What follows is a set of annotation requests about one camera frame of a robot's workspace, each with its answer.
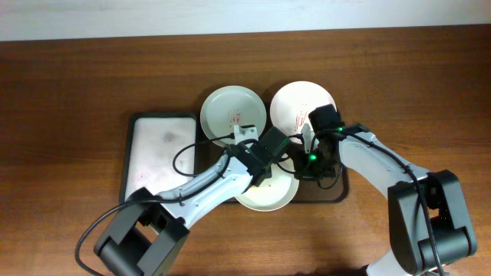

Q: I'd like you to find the cream white plate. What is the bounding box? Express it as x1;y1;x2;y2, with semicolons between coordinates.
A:
236;159;299;212

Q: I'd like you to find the pale green plate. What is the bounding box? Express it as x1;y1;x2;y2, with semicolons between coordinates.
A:
199;85;266;146

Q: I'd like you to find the pale pink plate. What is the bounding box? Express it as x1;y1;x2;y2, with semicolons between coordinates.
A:
269;80;338;136

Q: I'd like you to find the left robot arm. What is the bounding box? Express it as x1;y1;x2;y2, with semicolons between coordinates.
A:
94;127;291;276

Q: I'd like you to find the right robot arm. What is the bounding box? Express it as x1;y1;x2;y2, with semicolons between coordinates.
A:
296;104;477;275

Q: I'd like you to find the large brown serving tray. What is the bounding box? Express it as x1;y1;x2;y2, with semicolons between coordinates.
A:
196;110;349;204

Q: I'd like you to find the small black tray white mat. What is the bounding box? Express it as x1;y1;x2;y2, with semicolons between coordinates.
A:
119;112;197;202

